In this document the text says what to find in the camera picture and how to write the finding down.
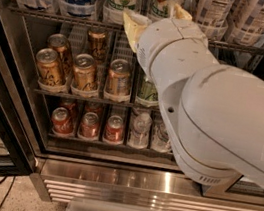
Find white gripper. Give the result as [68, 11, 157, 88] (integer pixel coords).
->
[122, 4, 216, 89]

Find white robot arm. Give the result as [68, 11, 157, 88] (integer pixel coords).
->
[123, 6, 264, 189]

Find left white blue can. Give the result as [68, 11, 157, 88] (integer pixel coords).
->
[192, 0, 235, 27]

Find white blue can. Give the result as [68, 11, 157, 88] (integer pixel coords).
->
[192, 0, 235, 27]
[234, 0, 264, 34]

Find back middle gold can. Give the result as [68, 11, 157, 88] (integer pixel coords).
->
[87, 27, 108, 64]

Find gold can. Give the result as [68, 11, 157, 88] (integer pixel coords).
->
[87, 27, 108, 64]
[36, 48, 65, 87]
[106, 59, 131, 97]
[73, 53, 98, 92]
[47, 33, 73, 77]

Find front left green can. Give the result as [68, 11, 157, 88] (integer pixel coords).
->
[137, 75, 158, 102]

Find right white blue can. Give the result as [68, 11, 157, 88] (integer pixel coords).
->
[234, 0, 264, 34]

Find back left gold can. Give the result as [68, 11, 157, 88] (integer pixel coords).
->
[47, 33, 73, 77]

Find front right red can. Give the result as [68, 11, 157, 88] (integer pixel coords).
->
[104, 115, 124, 142]

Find red can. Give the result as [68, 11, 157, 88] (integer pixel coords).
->
[104, 115, 124, 142]
[80, 112, 100, 138]
[51, 107, 73, 135]

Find front left gold can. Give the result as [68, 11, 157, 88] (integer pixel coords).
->
[36, 48, 65, 87]

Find front middle red can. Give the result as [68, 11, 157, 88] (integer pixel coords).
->
[80, 112, 100, 138]

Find stainless steel display fridge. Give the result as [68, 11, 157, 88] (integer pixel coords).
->
[0, 0, 264, 211]

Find front left red can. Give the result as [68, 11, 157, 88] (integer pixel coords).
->
[51, 107, 73, 135]

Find glass fridge door right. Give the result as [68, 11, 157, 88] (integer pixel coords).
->
[199, 167, 264, 208]

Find left clear water bottle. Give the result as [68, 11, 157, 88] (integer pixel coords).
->
[128, 112, 152, 149]

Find clear water bottle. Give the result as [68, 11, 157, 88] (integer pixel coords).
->
[151, 119, 171, 153]
[128, 112, 152, 149]

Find middle clear water bottle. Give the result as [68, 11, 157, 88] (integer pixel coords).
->
[151, 119, 171, 153]

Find top wire shelf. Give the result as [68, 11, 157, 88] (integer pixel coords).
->
[7, 3, 264, 55]

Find wire shelf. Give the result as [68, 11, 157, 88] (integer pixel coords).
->
[34, 87, 160, 112]
[7, 3, 264, 55]

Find middle wire shelf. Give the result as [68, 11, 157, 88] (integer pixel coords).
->
[34, 87, 160, 112]

